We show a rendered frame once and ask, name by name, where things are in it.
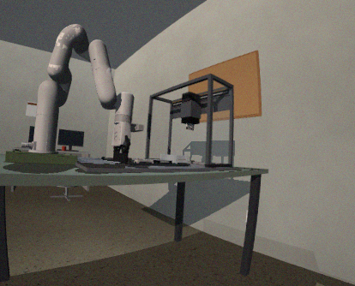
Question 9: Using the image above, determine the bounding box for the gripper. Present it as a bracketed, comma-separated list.
[111, 122, 131, 163]

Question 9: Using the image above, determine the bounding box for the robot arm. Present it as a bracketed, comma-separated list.
[21, 24, 144, 154]

